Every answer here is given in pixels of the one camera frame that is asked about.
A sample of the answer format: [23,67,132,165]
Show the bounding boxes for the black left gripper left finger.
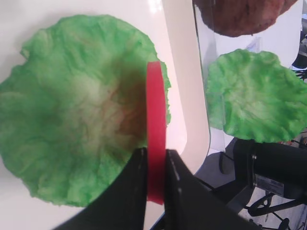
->
[55,148,147,230]

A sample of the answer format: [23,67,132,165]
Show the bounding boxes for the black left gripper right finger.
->
[165,150,259,230]

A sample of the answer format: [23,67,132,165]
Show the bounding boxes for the red tomato slice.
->
[146,61,166,205]

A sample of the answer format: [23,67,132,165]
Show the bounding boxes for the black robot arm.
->
[58,139,307,230]

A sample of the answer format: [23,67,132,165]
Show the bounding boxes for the green lettuce on tray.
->
[0,15,158,207]

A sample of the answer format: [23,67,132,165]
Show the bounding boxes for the standing green lettuce leaf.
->
[205,49,307,143]

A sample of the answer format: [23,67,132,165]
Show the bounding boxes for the right brown meat patty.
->
[193,0,296,37]

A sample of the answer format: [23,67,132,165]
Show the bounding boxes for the silver metal tray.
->
[0,0,209,230]

